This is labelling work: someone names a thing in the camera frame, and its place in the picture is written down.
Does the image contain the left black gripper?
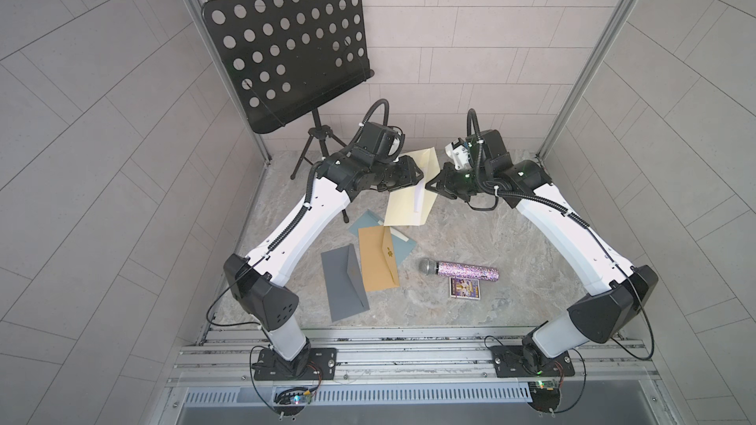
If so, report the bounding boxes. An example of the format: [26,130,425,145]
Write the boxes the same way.
[365,154,425,192]

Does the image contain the cream yellow envelope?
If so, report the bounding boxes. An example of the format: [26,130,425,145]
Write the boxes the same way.
[384,148,440,226]

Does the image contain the light blue envelope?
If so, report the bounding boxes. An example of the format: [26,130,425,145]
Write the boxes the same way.
[348,211,417,266]

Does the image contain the pink white letter paper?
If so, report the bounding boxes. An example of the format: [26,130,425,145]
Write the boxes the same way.
[413,179,425,214]

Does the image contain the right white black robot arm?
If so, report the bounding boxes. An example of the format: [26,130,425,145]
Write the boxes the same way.
[425,110,659,374]

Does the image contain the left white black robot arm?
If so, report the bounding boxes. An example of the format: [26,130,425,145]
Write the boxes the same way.
[224,98,423,376]

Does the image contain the tan kraft envelope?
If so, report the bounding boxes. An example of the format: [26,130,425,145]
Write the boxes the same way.
[358,225,400,292]

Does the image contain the dark grey envelope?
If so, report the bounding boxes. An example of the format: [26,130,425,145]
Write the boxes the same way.
[321,244,370,322]

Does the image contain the purple glitter microphone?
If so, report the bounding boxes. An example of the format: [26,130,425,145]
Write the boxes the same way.
[419,258,500,283]

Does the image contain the small colourful card box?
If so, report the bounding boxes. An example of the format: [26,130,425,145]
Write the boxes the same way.
[450,277,480,300]

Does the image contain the black perforated music stand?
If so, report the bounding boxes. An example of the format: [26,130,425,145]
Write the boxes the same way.
[202,0,376,181]

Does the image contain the right circuit board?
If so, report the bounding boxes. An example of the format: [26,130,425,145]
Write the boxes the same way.
[528,381,561,414]

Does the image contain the circuit board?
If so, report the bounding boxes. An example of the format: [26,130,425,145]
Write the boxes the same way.
[528,381,561,414]
[274,387,314,417]

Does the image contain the left circuit board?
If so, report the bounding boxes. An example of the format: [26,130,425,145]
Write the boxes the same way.
[274,387,314,417]

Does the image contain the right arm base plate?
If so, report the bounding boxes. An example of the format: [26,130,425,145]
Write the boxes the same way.
[487,346,575,379]

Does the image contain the aluminium mounting rail frame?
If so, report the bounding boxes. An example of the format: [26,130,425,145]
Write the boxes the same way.
[167,327,660,387]

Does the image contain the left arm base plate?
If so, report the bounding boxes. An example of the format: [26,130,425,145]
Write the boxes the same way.
[251,347,338,381]

